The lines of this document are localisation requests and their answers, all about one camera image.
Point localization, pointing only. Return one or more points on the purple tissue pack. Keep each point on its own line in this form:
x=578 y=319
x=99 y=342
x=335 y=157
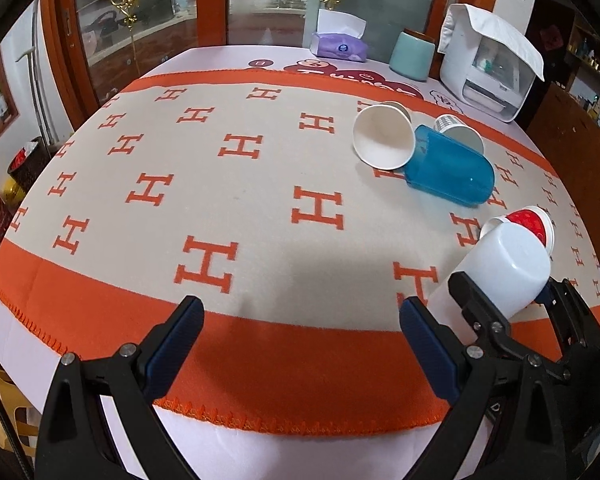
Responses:
x=339 y=35

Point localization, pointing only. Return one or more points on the white cloth on box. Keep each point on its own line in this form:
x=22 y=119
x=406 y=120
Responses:
x=491 y=26

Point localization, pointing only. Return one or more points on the orange beige H-pattern tablecloth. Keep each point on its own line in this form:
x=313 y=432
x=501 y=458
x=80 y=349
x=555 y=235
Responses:
x=241 y=187

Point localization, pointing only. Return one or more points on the dark wooden shelf cabinet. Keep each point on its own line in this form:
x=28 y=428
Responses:
x=566 y=125

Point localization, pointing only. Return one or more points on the wooden glass sliding door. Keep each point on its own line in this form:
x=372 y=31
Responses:
x=97 y=47

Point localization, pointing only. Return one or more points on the white desktop storage box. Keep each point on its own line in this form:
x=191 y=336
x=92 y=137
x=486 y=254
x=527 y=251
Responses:
x=486 y=75

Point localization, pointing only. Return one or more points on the blue transparent plastic cup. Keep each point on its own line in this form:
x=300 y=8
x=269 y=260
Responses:
x=448 y=169

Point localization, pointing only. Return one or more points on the red paper cup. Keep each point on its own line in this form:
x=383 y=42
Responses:
x=538 y=222

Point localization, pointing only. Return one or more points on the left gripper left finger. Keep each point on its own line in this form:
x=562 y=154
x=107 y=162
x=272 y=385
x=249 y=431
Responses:
x=75 y=440

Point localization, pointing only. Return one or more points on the white plastic cup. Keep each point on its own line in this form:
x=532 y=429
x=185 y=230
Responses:
x=509 y=265

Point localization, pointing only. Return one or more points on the brown paper cup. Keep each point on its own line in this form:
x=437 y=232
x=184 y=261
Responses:
x=383 y=135

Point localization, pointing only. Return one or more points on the grey patterned paper cup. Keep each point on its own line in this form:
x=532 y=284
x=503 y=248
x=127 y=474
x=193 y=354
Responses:
x=454 y=128

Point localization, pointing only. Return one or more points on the teal canister with brown lid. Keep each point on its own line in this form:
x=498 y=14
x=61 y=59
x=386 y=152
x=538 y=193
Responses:
x=412 y=55

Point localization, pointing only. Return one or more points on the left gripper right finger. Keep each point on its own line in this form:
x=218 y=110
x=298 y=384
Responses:
x=445 y=359

